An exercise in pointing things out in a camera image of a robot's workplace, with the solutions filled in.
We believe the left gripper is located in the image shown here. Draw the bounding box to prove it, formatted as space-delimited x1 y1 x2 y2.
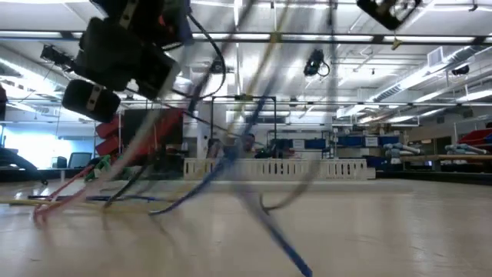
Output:
61 0 181 124

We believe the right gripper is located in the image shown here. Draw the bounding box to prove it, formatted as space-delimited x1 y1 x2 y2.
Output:
356 0 422 32

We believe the bundle of coloured wires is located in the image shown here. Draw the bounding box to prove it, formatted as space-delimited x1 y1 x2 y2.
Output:
88 72 181 193

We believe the red wire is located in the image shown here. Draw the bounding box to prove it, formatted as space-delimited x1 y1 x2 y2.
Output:
32 109 184 225

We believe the white slotted cable raceway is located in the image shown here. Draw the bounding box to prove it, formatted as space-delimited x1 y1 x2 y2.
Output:
183 157 377 181

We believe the yellow wire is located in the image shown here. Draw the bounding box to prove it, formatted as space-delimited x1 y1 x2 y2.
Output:
0 196 162 213

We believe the white air vent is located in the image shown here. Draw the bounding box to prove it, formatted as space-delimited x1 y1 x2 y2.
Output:
427 45 445 68

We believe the black monitor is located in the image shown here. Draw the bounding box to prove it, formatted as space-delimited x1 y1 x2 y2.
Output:
122 108 185 155

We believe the red storage bin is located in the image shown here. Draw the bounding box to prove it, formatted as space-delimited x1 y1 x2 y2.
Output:
95 136 122 156
95 118 121 139

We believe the pale blue roll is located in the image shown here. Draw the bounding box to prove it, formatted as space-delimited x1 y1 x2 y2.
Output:
383 142 423 155
444 143 480 155

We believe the black metal gantry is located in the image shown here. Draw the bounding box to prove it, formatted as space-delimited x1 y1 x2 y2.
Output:
210 94 278 159

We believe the red plastic crate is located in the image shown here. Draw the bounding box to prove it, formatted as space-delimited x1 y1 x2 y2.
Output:
457 128 492 145

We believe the wooden workbench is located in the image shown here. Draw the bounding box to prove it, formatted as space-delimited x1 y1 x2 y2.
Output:
399 154 492 162

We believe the person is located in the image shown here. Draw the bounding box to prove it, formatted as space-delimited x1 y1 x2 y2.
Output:
241 132 258 159

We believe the black camera on bracket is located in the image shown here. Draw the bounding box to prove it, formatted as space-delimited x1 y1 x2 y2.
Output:
39 44 77 73

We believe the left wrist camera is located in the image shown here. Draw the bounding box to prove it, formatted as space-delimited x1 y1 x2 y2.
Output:
153 0 193 47

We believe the black camera with cable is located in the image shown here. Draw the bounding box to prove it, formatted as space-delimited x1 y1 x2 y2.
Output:
303 48 331 78

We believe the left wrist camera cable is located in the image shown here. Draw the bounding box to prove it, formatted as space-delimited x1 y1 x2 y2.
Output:
187 13 228 100

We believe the black dome camera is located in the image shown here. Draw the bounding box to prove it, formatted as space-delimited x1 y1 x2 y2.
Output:
209 57 226 75

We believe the black cable bundle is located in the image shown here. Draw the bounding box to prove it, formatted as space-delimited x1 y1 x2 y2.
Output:
0 147 50 186

